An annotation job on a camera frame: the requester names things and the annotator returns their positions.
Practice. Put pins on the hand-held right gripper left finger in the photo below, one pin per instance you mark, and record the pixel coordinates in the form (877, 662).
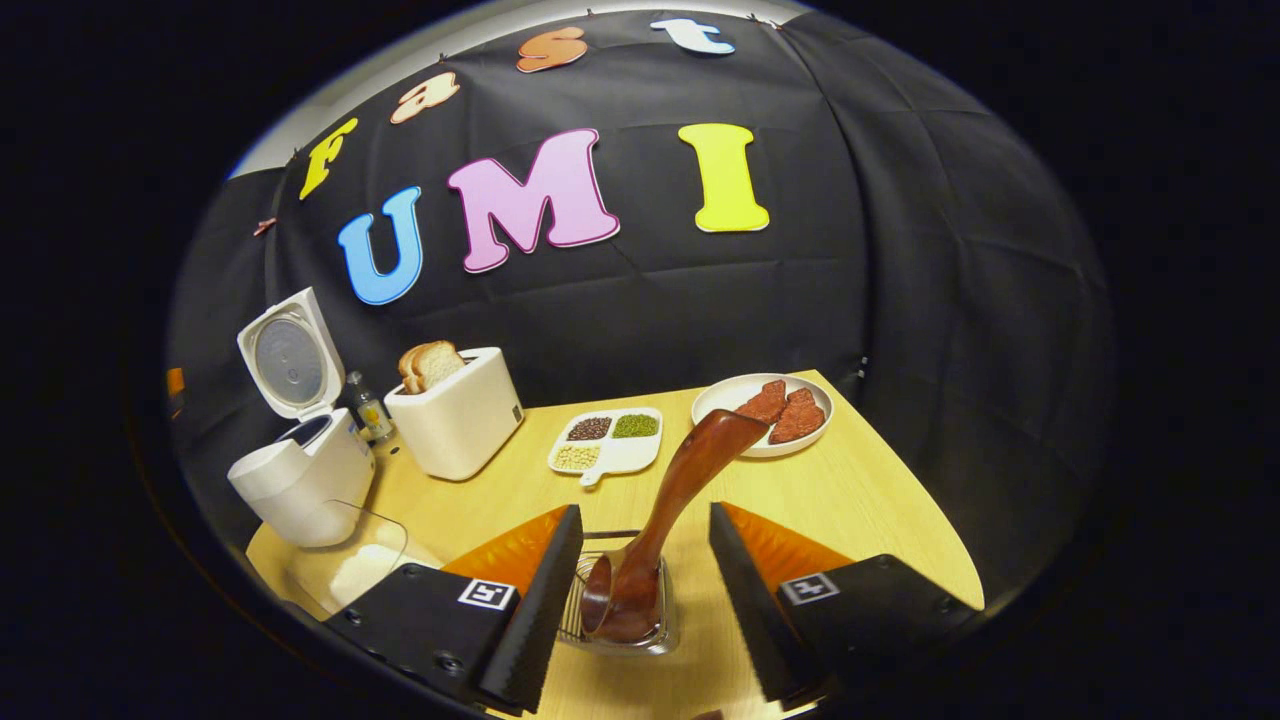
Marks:
(535, 620)

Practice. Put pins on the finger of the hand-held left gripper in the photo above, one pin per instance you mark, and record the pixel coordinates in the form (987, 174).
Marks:
(175, 382)

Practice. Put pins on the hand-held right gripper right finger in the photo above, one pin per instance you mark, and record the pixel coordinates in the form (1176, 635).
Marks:
(750, 610)

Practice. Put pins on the brown wooden spoon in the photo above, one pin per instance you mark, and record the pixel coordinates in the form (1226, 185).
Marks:
(690, 470)

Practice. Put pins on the white rice cooker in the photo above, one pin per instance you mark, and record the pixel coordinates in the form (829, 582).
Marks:
(310, 490)

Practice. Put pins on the clear rice container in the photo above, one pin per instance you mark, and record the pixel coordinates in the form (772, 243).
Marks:
(360, 570)

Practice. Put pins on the pink cloth clip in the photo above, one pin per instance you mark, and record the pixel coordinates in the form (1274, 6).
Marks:
(263, 227)

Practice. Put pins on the white divided bean dish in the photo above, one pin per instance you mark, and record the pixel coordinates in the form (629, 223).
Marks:
(625, 458)

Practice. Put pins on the red meat slice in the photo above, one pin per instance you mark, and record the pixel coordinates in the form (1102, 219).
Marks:
(765, 402)
(798, 418)

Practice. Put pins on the small glass bottle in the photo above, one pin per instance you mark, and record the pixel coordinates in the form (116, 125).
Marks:
(372, 412)

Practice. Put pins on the white toaster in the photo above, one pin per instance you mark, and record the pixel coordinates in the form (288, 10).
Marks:
(460, 425)

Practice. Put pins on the white round plate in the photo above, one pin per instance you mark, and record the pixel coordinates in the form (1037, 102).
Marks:
(725, 395)

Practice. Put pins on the toast bread slice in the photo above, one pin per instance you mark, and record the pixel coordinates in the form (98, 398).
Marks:
(406, 370)
(438, 362)

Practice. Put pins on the black backdrop cloth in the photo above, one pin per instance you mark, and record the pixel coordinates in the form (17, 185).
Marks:
(900, 250)

